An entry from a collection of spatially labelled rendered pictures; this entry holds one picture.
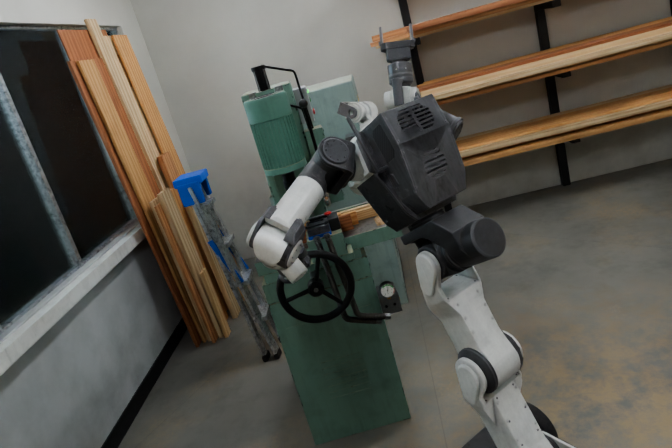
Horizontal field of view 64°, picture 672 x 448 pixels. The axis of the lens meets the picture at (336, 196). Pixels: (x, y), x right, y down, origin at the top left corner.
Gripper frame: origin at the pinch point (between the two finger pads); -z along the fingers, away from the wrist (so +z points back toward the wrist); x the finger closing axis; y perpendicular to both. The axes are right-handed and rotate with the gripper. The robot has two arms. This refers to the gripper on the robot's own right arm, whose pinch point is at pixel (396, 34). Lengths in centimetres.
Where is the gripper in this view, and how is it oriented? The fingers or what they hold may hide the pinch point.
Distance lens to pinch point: 202.4
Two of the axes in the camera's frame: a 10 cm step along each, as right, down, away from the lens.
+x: -9.9, 1.1, 0.3
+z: 1.1, 9.9, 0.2
